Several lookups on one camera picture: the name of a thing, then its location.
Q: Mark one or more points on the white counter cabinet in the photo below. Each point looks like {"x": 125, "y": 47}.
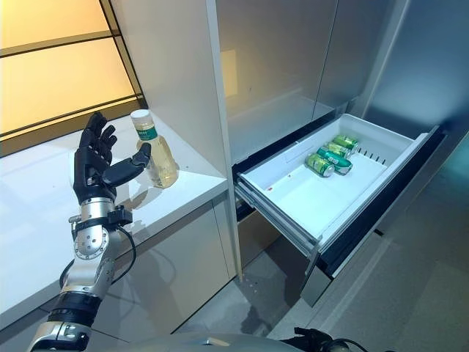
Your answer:
{"x": 36, "y": 249}

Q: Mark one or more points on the stainless steel fridge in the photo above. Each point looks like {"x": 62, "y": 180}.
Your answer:
{"x": 278, "y": 55}

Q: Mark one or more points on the light green drink can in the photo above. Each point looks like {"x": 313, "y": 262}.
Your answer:
{"x": 319, "y": 164}
{"x": 339, "y": 147}
{"x": 346, "y": 141}

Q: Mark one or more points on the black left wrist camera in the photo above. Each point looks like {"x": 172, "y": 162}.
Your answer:
{"x": 119, "y": 216}

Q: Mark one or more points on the dark green drink can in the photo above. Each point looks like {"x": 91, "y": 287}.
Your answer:
{"x": 337, "y": 160}

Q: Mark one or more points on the black framed lit window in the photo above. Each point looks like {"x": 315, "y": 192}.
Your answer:
{"x": 55, "y": 73}

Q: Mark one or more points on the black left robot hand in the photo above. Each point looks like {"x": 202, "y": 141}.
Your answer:
{"x": 91, "y": 168}

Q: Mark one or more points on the white fridge drawer steel front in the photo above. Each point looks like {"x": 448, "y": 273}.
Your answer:
{"x": 304, "y": 198}

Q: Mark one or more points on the tall white cabinet panel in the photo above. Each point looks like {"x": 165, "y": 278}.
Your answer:
{"x": 176, "y": 73}

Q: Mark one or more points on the yellow drink bottle white cap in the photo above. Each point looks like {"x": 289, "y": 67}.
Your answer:
{"x": 165, "y": 165}

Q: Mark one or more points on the grey robot torso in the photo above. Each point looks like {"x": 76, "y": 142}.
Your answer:
{"x": 220, "y": 344}

